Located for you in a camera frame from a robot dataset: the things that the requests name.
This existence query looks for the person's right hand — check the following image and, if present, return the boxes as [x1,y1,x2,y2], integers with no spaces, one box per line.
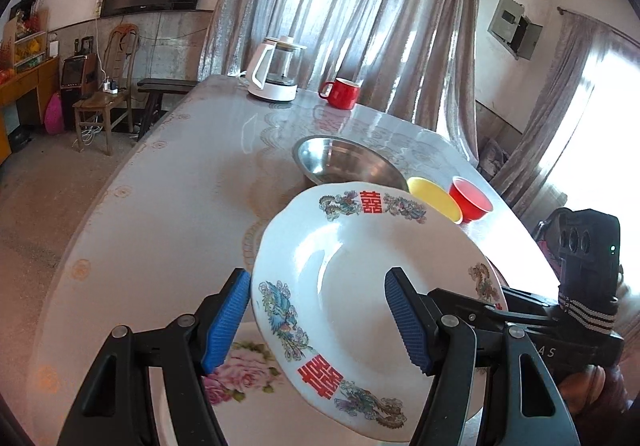
[560,368,608,419]

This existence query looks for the yellow bowl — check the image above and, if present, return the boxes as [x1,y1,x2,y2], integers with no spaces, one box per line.
[406,176,463,225]

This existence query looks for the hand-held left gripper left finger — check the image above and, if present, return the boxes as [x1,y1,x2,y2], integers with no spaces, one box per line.
[57,267,252,446]

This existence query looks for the wide beige window curtain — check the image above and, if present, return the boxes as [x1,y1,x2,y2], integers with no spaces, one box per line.
[197,0,496,162]

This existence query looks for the grey wall electrical box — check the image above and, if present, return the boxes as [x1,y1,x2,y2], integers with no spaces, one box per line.
[487,0,543,61]

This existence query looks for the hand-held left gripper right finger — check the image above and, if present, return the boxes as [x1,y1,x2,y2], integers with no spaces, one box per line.
[384,267,581,446]

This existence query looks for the narrow beige window curtain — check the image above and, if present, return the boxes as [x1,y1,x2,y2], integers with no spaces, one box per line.
[492,11,640,222]

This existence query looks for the brown floor speaker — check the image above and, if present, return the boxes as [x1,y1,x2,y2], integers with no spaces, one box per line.
[61,53,98,102]

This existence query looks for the stainless steel basin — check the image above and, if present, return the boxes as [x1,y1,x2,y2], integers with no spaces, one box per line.
[292,136,410,192]

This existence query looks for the dark wooden bench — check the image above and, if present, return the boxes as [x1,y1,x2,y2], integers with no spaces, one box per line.
[136,78,198,141]

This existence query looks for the person's right forearm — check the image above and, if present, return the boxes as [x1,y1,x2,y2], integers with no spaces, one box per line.
[602,361,640,422]

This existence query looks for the red mug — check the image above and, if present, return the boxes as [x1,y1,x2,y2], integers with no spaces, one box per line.
[318,78,362,110]

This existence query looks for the wooden desk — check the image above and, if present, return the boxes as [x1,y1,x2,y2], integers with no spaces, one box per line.
[0,57,61,167]

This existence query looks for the white glass electric kettle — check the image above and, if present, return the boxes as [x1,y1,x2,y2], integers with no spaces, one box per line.
[247,36,307,103]

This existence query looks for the pink bag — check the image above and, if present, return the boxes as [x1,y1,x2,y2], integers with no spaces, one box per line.
[45,92,63,132]

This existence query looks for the grey cloth bundle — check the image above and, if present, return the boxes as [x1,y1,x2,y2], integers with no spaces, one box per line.
[477,136,511,177]

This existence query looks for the white pink floral plate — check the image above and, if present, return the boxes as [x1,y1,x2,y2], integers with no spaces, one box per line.
[150,323,401,446]

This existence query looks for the white phoenix print plate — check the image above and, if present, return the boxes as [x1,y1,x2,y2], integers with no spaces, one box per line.
[250,181,508,442]

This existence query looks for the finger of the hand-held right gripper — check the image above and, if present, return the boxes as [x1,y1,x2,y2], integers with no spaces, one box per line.
[502,286,558,313]
[427,287,551,327]

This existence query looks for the cluttered display shelf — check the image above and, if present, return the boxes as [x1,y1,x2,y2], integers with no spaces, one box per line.
[0,0,51,77]

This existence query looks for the red plastic cup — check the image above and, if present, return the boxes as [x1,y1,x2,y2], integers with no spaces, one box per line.
[448,176,493,223]

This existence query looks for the wooden chair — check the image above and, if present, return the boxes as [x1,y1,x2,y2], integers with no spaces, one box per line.
[74,24,140,156]

